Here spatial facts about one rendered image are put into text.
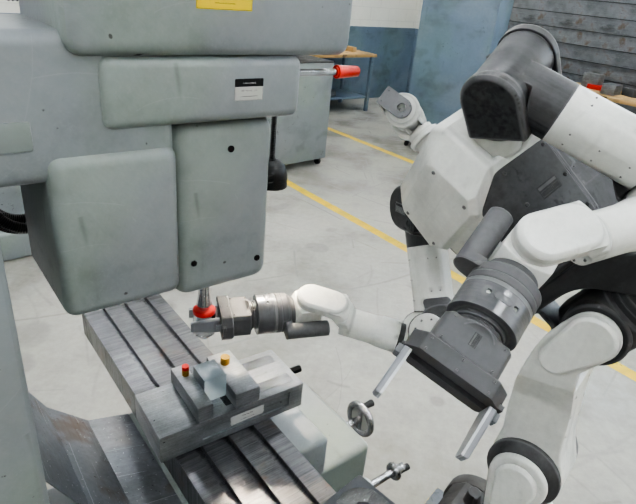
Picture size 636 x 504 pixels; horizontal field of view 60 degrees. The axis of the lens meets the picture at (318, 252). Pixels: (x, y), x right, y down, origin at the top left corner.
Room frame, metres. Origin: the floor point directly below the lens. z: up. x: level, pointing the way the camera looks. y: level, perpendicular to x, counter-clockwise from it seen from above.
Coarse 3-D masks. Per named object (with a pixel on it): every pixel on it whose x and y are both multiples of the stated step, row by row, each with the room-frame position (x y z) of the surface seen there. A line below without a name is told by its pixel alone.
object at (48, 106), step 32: (0, 32) 0.68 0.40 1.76; (32, 32) 0.71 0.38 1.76; (0, 64) 0.67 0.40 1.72; (32, 64) 0.70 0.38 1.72; (64, 64) 0.72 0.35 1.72; (96, 64) 0.75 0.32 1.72; (0, 96) 0.67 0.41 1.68; (32, 96) 0.69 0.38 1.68; (64, 96) 0.72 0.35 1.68; (96, 96) 0.74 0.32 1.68; (0, 128) 0.66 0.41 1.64; (32, 128) 0.69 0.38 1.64; (64, 128) 0.71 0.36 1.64; (96, 128) 0.74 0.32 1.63; (128, 128) 0.77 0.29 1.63; (160, 128) 0.80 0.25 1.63; (0, 160) 0.66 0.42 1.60; (32, 160) 0.69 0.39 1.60
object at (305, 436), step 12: (132, 420) 0.99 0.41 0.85; (276, 420) 1.04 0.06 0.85; (288, 420) 1.04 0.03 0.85; (300, 420) 1.05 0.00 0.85; (288, 432) 1.00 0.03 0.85; (300, 432) 1.00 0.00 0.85; (312, 432) 1.01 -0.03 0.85; (300, 444) 0.97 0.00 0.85; (312, 444) 0.97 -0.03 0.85; (324, 444) 0.99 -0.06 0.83; (156, 456) 0.89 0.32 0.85; (312, 456) 0.96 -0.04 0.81; (324, 456) 0.99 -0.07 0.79; (168, 480) 0.83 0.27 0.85; (180, 492) 0.80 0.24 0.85
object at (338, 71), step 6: (336, 66) 1.03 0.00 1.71; (342, 66) 1.03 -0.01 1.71; (348, 66) 1.04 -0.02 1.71; (354, 66) 1.05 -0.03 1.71; (300, 72) 0.97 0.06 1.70; (306, 72) 0.98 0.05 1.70; (312, 72) 0.98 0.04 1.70; (318, 72) 0.99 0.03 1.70; (324, 72) 1.00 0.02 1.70; (330, 72) 1.01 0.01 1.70; (336, 72) 1.02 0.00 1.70; (342, 72) 1.02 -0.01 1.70; (348, 72) 1.03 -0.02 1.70; (354, 72) 1.04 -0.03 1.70; (336, 78) 1.02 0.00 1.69
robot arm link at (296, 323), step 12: (276, 300) 1.00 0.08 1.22; (288, 300) 1.01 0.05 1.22; (288, 312) 0.98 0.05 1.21; (300, 312) 0.99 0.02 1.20; (288, 324) 0.97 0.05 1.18; (300, 324) 0.98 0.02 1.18; (312, 324) 0.98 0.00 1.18; (324, 324) 0.99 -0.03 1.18; (288, 336) 0.96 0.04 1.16; (300, 336) 0.96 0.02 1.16; (312, 336) 0.98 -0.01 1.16
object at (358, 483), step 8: (352, 480) 0.64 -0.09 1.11; (360, 480) 0.64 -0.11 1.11; (344, 488) 0.62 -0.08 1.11; (352, 488) 0.61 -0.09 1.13; (360, 488) 0.62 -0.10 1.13; (368, 488) 0.63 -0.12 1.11; (376, 488) 0.63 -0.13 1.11; (336, 496) 0.61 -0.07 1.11; (344, 496) 0.60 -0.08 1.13; (352, 496) 0.60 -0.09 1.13; (360, 496) 0.60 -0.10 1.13; (368, 496) 0.60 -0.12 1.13; (376, 496) 0.60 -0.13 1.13; (384, 496) 0.62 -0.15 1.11
